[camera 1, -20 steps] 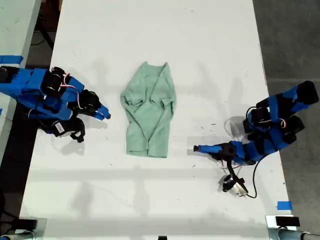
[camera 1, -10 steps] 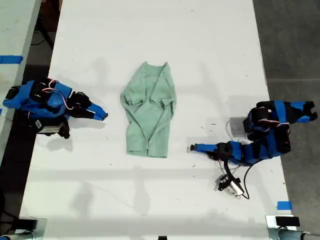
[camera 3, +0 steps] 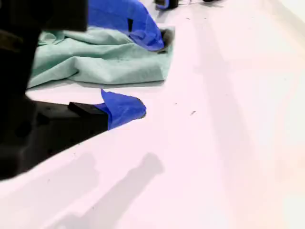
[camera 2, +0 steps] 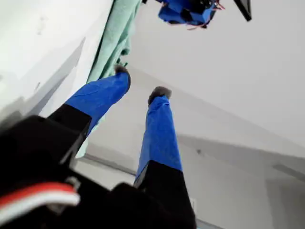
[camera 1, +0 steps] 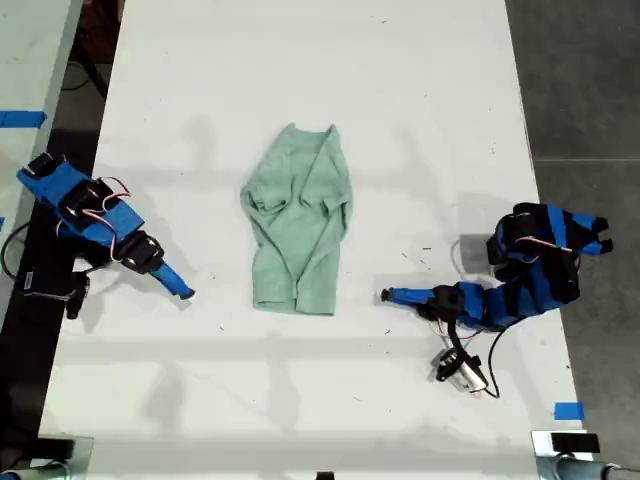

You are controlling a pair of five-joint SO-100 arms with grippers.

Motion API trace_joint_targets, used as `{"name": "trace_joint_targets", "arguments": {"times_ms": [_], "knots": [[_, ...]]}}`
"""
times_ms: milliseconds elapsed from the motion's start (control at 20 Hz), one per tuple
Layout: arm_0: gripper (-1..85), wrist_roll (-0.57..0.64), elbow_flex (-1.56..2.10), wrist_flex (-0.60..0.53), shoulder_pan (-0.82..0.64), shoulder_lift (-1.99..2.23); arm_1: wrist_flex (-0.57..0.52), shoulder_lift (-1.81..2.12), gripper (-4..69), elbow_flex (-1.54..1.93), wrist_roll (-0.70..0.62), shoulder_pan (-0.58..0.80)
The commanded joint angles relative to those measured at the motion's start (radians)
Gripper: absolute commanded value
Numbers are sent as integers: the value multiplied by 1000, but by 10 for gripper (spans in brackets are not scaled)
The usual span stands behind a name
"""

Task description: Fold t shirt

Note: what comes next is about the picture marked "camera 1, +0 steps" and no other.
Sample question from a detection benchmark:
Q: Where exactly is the small black box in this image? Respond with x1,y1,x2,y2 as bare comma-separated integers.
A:
36,437,76,459
550,433,601,454

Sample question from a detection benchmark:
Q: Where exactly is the square blue tape piece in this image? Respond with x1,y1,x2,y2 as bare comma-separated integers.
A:
553,401,587,422

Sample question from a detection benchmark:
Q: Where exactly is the black silver camera box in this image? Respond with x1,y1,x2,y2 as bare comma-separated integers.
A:
431,347,489,395

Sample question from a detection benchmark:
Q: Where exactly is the pale green T-shirt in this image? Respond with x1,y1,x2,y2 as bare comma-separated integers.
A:
239,122,355,317

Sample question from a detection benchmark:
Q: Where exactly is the white side table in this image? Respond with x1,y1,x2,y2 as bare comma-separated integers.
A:
0,0,85,321

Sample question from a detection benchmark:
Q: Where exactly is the metal table bracket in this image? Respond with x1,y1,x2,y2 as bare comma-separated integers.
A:
530,429,604,474
59,435,95,474

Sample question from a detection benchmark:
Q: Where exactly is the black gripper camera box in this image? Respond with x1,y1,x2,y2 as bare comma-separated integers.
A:
21,271,77,302

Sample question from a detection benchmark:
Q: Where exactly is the long blue tape strip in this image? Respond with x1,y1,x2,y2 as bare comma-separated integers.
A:
0,110,48,129

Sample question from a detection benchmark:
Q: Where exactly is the black camera cable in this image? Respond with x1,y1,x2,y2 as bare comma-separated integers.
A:
469,319,522,400

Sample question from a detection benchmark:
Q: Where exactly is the black floor cable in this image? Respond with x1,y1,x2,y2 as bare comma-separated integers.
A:
61,59,101,93

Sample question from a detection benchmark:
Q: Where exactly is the black camera stalk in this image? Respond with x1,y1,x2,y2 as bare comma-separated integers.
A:
444,319,470,359
65,276,91,321

